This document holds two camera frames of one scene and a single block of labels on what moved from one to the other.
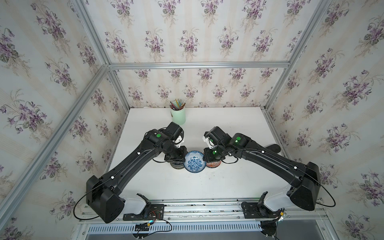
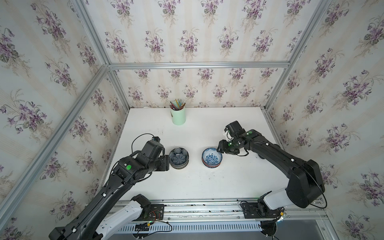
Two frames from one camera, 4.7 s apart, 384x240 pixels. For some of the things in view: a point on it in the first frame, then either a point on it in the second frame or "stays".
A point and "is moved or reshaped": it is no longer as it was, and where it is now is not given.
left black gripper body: x=177 y=154 -> x=162 y=165
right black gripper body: x=213 y=154 -> x=229 y=147
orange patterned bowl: x=213 y=164 stays
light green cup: x=178 y=116 stays
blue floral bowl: x=194 y=162 is moved or reshaped
